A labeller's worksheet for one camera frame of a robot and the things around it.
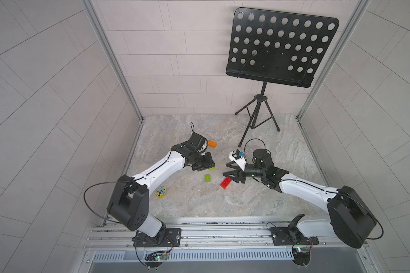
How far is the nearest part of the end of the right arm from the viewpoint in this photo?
621 millimetres

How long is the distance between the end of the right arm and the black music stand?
356 millimetres

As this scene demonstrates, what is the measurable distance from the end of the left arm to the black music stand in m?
0.35

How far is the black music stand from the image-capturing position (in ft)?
2.07

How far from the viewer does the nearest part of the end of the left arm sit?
0.60 m

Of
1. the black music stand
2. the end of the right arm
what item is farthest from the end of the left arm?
the black music stand

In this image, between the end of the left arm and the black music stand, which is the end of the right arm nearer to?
the end of the left arm
